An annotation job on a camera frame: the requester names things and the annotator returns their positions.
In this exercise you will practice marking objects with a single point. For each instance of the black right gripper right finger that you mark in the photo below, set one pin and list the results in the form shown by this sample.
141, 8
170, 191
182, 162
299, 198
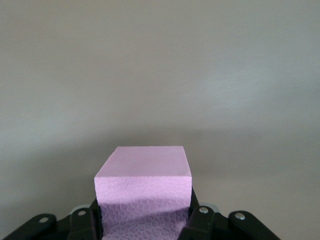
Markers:
202, 222

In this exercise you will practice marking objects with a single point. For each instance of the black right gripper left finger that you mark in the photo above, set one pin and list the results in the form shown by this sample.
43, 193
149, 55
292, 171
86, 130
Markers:
80, 225

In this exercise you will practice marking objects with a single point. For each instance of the pink foam cube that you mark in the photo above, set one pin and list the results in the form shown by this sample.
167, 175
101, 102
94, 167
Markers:
143, 175

